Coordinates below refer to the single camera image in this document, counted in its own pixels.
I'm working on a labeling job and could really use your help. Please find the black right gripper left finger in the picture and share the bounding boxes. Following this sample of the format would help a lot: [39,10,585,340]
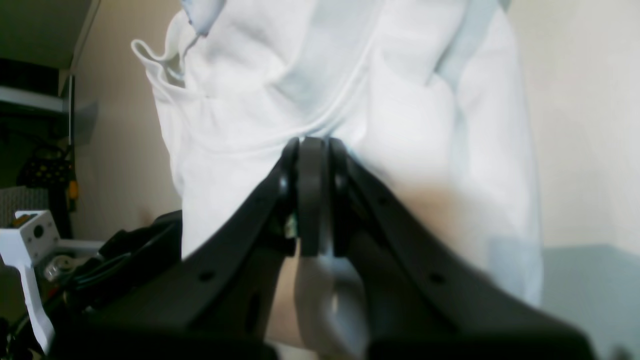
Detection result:
[50,137,328,360]

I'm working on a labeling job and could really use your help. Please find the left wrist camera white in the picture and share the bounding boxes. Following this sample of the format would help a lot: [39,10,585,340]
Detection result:
[0,210,105,354]

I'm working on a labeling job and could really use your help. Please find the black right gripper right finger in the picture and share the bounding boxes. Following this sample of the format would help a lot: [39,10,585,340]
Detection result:
[327,138,595,360]

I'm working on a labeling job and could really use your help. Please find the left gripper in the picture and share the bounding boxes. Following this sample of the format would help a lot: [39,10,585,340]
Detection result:
[0,210,183,360]

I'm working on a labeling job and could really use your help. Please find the white T-shirt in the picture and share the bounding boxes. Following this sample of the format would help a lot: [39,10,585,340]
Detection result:
[131,0,544,307]

